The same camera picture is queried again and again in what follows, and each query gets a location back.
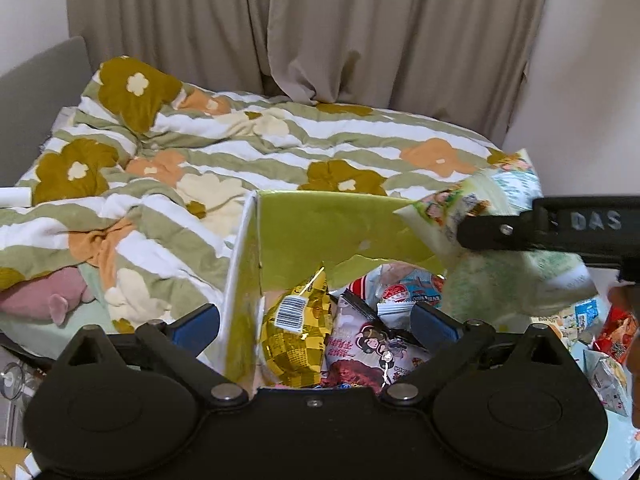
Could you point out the beige curtain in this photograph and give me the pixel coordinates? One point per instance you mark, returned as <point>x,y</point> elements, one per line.
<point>459,61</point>

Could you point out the pale green snack bag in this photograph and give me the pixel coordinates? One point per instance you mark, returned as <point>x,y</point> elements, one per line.
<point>505,289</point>

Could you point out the light blue daisy sheet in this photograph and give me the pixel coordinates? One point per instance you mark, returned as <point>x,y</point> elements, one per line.
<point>618,457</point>

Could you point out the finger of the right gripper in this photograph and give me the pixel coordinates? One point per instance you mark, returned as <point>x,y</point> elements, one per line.
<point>593,227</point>

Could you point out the pink snack bag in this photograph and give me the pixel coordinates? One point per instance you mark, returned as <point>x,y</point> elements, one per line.
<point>391,291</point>

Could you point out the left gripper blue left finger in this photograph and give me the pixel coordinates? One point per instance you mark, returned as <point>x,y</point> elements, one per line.
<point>195,331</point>

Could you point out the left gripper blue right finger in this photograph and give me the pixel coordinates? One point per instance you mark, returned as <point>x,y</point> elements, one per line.
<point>435,330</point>

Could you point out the red white cartoon snack bag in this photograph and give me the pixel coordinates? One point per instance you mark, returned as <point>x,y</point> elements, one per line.
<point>363,352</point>

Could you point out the white tissue roll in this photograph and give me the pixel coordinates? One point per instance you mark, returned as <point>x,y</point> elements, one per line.
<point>15,196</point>

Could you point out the pink plush toy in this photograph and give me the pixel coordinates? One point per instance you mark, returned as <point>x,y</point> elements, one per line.
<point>48,299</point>

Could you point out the green cardboard snack box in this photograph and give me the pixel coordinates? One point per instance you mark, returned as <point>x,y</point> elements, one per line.
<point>283,238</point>

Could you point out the yellow checkered snack bag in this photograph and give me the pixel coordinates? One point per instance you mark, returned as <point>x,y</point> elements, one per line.
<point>294,332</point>

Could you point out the floral striped duvet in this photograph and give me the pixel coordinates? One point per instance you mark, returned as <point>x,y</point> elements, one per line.
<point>146,180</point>

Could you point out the grey headboard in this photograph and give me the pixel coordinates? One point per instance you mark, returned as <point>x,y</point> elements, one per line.
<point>32,94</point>

